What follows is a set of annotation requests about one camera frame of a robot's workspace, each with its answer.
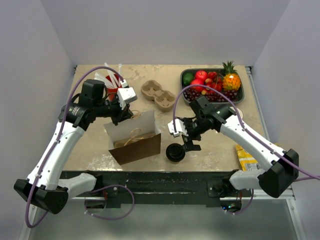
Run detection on yellow snack bag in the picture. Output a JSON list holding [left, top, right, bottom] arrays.
[[234, 143, 278, 172]]

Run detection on green lime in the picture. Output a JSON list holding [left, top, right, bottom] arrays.
[[182, 72, 195, 86]]

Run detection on black coffee cup lid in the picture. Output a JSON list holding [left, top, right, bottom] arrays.
[[165, 143, 186, 163]]

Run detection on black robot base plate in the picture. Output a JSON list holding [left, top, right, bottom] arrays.
[[77, 171, 239, 208]]

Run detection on grey fruit tray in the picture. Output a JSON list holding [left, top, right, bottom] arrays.
[[180, 68, 245, 105]]

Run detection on brown paper bag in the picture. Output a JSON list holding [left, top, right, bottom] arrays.
[[104, 110, 162, 165]]

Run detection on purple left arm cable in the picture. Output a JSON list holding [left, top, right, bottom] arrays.
[[24, 66, 136, 229]]

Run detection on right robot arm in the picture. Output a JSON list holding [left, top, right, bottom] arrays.
[[173, 96, 299, 198]]

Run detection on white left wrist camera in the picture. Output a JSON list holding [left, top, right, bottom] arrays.
[[117, 79, 138, 110]]

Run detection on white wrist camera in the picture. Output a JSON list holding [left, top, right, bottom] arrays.
[[167, 118, 188, 138], [117, 79, 138, 110]]

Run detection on red straw holder cup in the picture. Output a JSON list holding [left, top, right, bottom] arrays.
[[105, 74, 120, 94]]

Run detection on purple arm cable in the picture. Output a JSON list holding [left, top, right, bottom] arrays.
[[172, 84, 320, 216], [24, 66, 136, 229]]

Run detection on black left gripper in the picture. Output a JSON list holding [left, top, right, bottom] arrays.
[[94, 93, 134, 126]]

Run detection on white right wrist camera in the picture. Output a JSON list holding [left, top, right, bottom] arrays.
[[167, 118, 188, 138]]

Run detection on pineapple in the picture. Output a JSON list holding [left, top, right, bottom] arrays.
[[222, 60, 242, 91]]

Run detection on single pulp cup carrier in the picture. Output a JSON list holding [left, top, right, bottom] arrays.
[[113, 133, 155, 148]]

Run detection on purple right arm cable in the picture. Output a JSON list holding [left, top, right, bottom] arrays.
[[172, 84, 320, 216]]

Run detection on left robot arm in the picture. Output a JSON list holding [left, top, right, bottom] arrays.
[[13, 79, 137, 214]]

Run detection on aluminium frame rail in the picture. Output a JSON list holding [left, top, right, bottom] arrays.
[[69, 178, 296, 200]]

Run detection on bunch of dark red grapes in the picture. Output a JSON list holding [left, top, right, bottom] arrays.
[[183, 88, 239, 103]]

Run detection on red apple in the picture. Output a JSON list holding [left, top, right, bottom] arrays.
[[190, 78, 205, 93], [194, 70, 208, 81]]

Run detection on open brown paper cup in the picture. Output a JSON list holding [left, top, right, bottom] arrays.
[[229, 106, 243, 119]]

